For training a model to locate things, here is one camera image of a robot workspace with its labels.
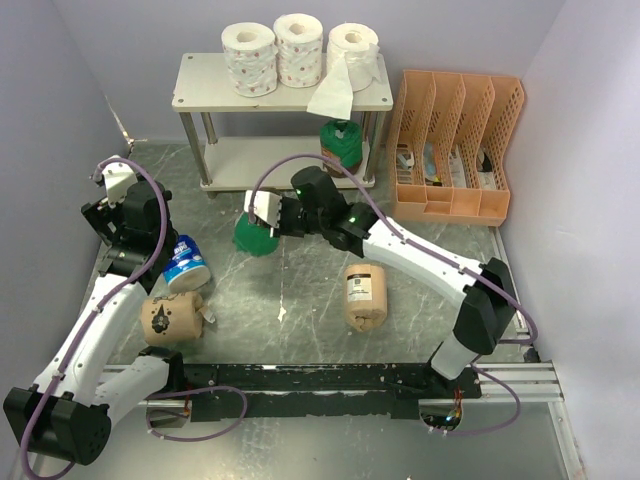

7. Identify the green roll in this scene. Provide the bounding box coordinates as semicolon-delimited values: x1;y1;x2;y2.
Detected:
320;119;363;174
233;213;279;257

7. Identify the blue Tempo roll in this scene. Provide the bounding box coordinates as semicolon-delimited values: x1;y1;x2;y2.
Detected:
163;235;211;294

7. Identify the tan roll with label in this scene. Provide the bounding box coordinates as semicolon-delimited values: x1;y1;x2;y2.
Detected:
344;264;388;333

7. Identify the plain white paper towel roll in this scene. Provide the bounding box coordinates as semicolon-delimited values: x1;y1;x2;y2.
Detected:
307;23;380;120

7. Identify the rose-print roll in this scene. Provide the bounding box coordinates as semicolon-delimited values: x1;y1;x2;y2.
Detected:
273;13;323;88
221;22;278;98

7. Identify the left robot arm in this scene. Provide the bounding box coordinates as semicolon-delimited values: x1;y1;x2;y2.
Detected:
3;179;187;465

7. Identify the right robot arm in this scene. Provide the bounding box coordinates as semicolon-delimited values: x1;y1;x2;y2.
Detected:
279;166;515;398

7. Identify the white two-tier shelf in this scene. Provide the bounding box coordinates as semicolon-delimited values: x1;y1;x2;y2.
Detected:
172;53;393;197

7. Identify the brown wrapped roll black print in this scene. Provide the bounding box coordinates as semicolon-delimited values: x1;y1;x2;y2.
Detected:
139;291;216;347

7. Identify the orange plastic file organizer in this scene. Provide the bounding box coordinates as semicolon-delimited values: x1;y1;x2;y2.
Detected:
386;70;525;227

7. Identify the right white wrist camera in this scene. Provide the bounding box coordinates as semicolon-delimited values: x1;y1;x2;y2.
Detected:
244;190;283;228

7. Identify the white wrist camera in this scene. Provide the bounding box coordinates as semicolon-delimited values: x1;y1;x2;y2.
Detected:
244;190;283;228
92;156;137;208

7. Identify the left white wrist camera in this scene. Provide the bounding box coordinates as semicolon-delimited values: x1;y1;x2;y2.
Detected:
92;156;137;208

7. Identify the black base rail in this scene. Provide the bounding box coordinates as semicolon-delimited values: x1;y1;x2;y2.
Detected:
124;362;484;424

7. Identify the aluminium extrusion rail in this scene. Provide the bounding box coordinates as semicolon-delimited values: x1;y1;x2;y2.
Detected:
476;344;565;403

